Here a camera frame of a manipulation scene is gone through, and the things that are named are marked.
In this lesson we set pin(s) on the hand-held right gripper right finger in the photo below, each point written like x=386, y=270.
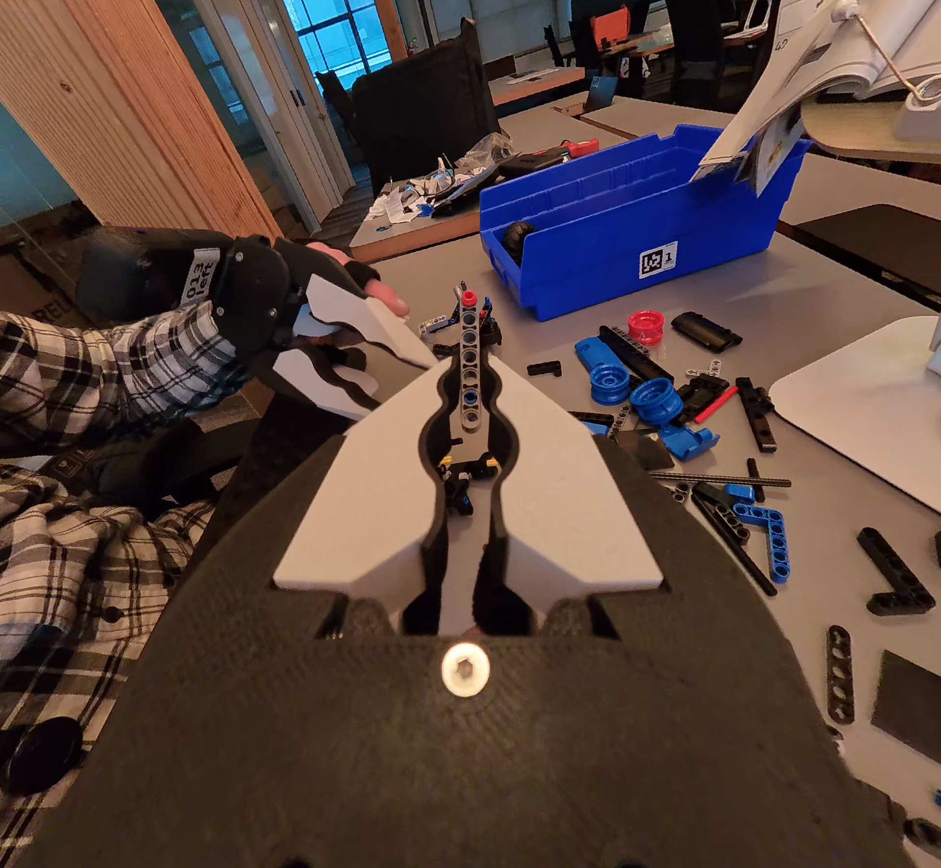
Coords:
x=581, y=508

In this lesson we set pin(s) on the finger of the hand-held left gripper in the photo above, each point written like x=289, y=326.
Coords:
x=316, y=383
x=367, y=320

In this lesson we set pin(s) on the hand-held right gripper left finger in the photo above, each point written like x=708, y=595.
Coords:
x=353, y=508

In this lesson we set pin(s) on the dark grey seven-hole beam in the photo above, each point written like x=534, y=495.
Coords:
x=472, y=368

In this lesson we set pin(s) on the person's left forearm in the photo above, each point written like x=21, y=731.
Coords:
x=110, y=375

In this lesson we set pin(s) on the neighbouring grey desk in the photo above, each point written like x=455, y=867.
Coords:
x=529, y=125

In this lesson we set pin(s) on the white desk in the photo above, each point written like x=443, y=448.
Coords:
x=809, y=368

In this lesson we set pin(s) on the person's left hand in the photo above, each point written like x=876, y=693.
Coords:
x=386, y=298

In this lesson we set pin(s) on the partly built toy model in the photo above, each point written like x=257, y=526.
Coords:
x=441, y=335

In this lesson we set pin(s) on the black shiny tile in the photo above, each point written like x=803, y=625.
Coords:
x=647, y=450

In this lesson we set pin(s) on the large blue curved panel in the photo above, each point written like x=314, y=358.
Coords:
x=687, y=441

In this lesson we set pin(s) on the blue wheel hub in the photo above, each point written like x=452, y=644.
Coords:
x=610, y=383
x=656, y=401

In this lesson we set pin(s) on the long thin black axle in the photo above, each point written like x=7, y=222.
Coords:
x=720, y=480
x=735, y=548

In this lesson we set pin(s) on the small black bent liftarm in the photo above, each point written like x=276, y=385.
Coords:
x=544, y=368

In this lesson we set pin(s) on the heap of papers and bags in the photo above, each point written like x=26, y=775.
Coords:
x=441, y=184

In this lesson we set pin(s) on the blue fender panel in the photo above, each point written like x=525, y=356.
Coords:
x=592, y=352

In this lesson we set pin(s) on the extra long black beam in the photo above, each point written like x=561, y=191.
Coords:
x=636, y=353

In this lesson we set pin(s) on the red thin axle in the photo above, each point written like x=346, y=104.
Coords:
x=714, y=405

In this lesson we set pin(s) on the black rubber tyre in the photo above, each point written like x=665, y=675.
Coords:
x=518, y=239

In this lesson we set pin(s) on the short black axle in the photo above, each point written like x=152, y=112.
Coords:
x=756, y=480

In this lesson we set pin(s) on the small light grey liftarm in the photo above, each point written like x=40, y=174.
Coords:
x=704, y=368

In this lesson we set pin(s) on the red wheel hub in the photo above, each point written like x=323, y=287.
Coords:
x=647, y=328

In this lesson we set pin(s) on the blue angled beam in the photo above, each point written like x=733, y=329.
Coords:
x=775, y=552

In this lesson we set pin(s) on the black beam with connector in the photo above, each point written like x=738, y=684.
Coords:
x=757, y=412

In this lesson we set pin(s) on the black covered chair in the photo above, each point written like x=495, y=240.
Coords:
x=426, y=111

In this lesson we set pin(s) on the wooden pillar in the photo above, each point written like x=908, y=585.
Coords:
x=110, y=74

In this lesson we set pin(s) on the red and black hand tool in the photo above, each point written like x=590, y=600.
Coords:
x=573, y=150

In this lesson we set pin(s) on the person's plaid shirt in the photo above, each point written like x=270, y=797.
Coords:
x=73, y=574

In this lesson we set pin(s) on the blue tagged storage bin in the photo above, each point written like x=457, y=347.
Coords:
x=647, y=221

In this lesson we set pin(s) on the white book stand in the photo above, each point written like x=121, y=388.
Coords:
x=867, y=405

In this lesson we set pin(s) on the black angled beam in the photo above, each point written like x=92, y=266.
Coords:
x=893, y=574

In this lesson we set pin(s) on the open laptop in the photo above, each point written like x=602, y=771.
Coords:
x=601, y=92

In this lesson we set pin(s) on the orange chair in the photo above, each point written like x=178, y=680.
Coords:
x=611, y=26

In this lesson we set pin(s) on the black flat panel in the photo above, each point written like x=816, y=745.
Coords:
x=908, y=706

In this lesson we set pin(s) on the instruction booklet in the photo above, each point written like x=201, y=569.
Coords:
x=809, y=59

